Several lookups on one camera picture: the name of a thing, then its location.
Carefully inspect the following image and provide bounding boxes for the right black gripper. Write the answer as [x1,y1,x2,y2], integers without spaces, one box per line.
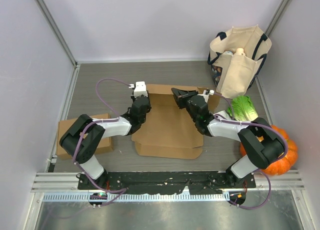
[170,89,199,123]

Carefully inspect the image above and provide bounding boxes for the brown cardboard sheet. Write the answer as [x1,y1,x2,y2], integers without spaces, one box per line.
[131,84,206,160]

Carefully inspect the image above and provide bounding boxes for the brown cardboard box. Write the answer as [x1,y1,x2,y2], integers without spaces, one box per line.
[55,112,115,161]

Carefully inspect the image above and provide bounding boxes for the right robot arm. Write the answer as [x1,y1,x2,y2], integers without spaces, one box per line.
[171,88,289,188]

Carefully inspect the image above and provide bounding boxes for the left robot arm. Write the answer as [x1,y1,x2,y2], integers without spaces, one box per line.
[59,95,151,190]

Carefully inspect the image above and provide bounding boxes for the clear plastic pouch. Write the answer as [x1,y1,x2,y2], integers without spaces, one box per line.
[215,110,231,120]

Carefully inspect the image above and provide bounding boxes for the beige canvas tote bag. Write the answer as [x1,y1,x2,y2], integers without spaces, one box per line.
[207,25,272,99]

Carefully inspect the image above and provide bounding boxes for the green lettuce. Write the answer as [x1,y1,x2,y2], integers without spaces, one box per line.
[226,96,258,121]

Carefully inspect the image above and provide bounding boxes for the white bottle in bag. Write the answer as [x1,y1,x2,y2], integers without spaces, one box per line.
[223,48,246,56]

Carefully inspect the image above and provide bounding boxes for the orange pumpkin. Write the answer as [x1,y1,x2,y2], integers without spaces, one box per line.
[237,122,298,175]

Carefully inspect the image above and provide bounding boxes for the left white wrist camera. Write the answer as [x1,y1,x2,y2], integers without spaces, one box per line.
[128,81,148,98]

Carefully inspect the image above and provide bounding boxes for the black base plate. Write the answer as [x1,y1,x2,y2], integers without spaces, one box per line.
[77,171,257,195]

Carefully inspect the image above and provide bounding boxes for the slotted cable duct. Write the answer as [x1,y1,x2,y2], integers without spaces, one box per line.
[42,191,230,203]

